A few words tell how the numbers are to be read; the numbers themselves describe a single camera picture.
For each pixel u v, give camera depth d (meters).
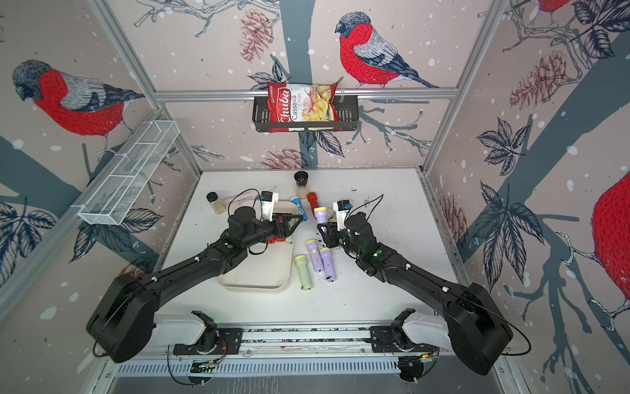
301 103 0.88
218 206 1.03
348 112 0.95
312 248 0.91
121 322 0.41
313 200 1.07
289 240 0.94
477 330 0.40
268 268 0.87
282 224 0.71
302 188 1.07
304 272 0.85
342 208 0.71
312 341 0.75
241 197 1.10
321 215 0.80
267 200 0.72
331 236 0.70
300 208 1.04
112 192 0.76
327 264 0.87
